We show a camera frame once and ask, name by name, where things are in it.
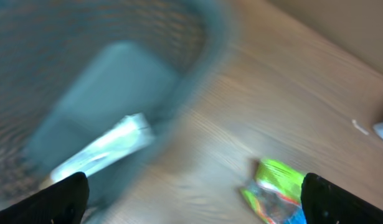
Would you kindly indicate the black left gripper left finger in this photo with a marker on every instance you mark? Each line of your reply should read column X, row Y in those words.
column 64, row 202

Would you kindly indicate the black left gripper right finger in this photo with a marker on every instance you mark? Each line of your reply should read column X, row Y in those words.
column 326, row 203

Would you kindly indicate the green candy bag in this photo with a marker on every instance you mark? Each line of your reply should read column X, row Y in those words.
column 274, row 193

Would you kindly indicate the white tube gold cap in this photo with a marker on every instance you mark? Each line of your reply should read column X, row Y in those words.
column 129, row 135

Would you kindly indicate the white crumb on table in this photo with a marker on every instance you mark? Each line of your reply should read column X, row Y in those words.
column 359, row 128

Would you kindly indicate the grey plastic mesh basket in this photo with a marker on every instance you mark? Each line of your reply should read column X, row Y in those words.
column 71, row 70

